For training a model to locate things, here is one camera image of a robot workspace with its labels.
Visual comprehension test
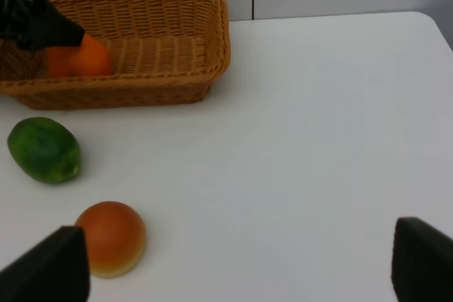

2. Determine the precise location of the red yellow peach half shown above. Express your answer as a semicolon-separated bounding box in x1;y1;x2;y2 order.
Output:
75;201;147;279

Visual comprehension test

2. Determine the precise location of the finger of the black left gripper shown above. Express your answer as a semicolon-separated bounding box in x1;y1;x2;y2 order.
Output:
26;0;85;50

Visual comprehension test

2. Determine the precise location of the orange wicker basket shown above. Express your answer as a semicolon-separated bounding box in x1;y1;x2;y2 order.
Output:
1;0;231;110

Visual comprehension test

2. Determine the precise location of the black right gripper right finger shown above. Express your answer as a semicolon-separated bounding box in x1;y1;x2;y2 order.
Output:
391;217;452;302

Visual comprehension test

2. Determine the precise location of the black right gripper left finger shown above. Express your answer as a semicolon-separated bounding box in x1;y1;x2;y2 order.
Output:
1;226;91;302

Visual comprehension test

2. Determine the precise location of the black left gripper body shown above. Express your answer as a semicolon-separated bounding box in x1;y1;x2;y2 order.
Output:
1;0;33;47

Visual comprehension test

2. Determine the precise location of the orange mandarin fruit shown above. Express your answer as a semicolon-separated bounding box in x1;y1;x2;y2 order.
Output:
46;34;113;79

